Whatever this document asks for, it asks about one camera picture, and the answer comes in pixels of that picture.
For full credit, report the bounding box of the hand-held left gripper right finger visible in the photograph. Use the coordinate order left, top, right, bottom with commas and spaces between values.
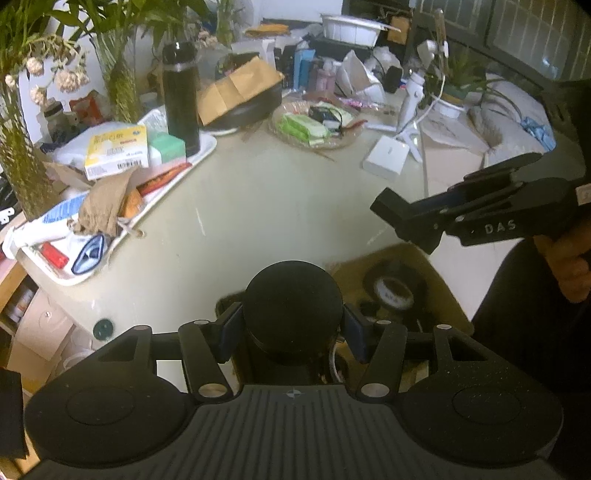
342, 305, 490, 400

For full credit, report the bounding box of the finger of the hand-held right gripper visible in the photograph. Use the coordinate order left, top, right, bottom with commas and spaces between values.
445, 153, 543, 197
413, 178, 580, 247

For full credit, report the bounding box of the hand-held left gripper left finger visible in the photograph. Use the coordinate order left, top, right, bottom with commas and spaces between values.
99, 302, 245, 402

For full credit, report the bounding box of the black tape roll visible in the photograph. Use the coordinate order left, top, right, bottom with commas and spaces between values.
362, 261, 433, 315

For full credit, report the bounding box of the black cylinder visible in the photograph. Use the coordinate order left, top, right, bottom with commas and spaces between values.
244, 260, 345, 384

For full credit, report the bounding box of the brown cardboard box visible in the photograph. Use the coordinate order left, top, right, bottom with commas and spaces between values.
215, 244, 476, 393

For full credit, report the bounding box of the person's right forearm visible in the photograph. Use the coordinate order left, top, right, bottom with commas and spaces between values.
471, 237, 591, 462

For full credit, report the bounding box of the person's right hand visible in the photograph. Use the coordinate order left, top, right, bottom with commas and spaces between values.
533, 217, 591, 303

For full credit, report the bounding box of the potted plant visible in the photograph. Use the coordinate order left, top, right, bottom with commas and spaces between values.
433, 45, 509, 119

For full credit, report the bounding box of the white flat box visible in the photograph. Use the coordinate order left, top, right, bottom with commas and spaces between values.
362, 136, 411, 181

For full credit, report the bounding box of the white gimbal stand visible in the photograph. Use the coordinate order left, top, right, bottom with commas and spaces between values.
368, 39, 451, 163

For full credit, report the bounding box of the blue face mask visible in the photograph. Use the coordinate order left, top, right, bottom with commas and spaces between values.
69, 233, 110, 276

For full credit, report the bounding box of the orange packet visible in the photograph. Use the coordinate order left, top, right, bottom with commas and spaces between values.
120, 189, 143, 218

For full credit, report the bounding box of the red packet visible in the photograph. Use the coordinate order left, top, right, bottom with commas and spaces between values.
137, 162, 193, 195

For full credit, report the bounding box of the small black box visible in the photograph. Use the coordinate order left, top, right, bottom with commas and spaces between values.
309, 106, 343, 130

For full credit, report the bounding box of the glass plate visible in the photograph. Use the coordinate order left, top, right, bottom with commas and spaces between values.
272, 102, 366, 150

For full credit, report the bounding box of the white tray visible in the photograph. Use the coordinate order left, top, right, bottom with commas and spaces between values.
9, 131, 218, 287

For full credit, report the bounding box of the pink bottle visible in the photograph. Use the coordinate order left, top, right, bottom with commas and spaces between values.
315, 62, 338, 92

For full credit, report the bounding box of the green wipes packet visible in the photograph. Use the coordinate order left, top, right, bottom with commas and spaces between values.
280, 113, 329, 147

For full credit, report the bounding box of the white food container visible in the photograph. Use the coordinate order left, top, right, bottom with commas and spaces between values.
320, 13, 389, 47

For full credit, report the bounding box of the yellow box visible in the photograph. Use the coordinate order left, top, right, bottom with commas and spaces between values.
84, 124, 151, 181

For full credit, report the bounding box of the blue carton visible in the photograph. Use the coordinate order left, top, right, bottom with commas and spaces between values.
293, 48, 315, 91

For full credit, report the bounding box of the white blue-printed bag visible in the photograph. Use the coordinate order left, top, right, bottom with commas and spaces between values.
2, 193, 89, 260

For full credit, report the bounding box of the black thermos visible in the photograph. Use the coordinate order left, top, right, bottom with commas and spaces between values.
161, 41, 202, 158

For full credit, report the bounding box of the brown paper envelope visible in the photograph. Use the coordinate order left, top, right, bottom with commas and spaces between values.
197, 57, 285, 127

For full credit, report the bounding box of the white carton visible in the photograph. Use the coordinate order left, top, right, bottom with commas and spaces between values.
258, 39, 278, 70

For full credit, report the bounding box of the yellow cloth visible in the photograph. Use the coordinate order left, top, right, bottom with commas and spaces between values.
244, 25, 290, 39

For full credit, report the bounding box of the tall glass vase with stems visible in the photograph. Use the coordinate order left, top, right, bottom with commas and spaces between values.
0, 69, 62, 220

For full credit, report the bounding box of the small glass vase with stems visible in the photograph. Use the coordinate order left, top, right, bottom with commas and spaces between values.
214, 0, 241, 47

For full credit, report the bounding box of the brown drawstring pouch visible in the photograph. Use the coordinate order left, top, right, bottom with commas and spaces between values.
69, 168, 140, 236

